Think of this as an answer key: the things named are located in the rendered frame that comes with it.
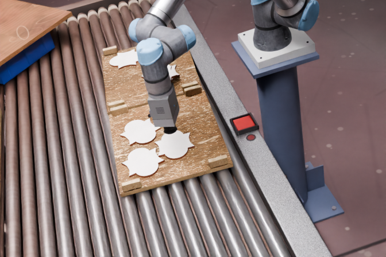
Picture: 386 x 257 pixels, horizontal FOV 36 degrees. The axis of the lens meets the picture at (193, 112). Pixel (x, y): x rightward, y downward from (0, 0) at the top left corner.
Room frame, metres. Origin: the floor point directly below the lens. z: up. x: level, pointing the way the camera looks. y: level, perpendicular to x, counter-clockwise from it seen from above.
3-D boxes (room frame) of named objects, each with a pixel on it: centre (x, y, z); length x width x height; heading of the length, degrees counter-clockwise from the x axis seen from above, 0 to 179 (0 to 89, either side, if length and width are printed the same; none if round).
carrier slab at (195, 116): (1.51, 0.10, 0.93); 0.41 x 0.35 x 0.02; 4
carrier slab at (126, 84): (1.92, 0.13, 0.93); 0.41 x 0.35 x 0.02; 2
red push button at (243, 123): (1.50, -0.15, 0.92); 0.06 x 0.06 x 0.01; 7
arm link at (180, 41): (1.53, 0.01, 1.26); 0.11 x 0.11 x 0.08; 39
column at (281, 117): (1.98, -0.37, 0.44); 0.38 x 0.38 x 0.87; 8
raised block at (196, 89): (1.71, -0.02, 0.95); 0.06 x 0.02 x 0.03; 94
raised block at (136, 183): (1.30, 0.23, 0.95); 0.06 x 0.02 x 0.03; 94
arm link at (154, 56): (1.45, 0.08, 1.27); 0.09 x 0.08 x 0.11; 129
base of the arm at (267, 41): (1.98, -0.37, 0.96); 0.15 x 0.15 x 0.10
